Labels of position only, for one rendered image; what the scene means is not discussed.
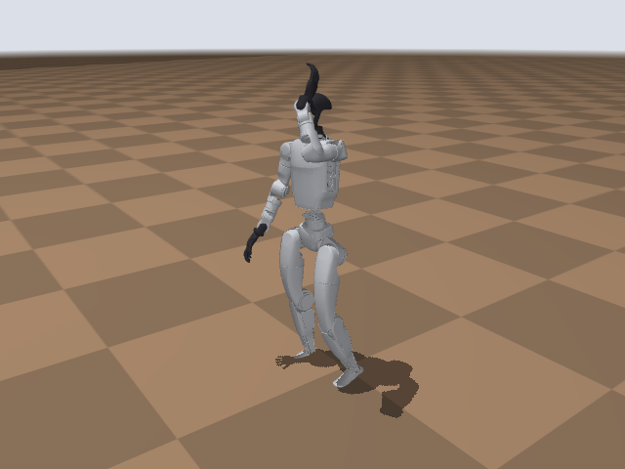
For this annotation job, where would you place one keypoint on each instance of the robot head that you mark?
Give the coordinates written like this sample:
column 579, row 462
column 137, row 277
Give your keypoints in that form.
column 320, row 103

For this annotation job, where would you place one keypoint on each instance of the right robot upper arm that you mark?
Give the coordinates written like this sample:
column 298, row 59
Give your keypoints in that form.
column 280, row 186

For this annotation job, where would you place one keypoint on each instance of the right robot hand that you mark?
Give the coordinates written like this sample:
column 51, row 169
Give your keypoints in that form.
column 252, row 239

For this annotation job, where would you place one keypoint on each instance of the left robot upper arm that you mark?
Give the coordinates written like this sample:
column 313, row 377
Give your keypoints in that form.
column 334, row 151

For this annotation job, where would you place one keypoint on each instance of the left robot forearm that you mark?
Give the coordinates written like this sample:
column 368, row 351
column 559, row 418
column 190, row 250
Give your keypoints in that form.
column 307, row 130

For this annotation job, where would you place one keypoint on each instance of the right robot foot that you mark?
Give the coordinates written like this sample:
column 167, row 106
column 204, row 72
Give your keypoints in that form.
column 301, row 354

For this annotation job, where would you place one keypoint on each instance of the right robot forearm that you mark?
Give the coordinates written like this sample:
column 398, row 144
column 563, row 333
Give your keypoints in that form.
column 269, row 213

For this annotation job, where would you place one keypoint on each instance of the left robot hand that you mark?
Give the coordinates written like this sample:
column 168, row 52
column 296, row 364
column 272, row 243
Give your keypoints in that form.
column 310, row 89

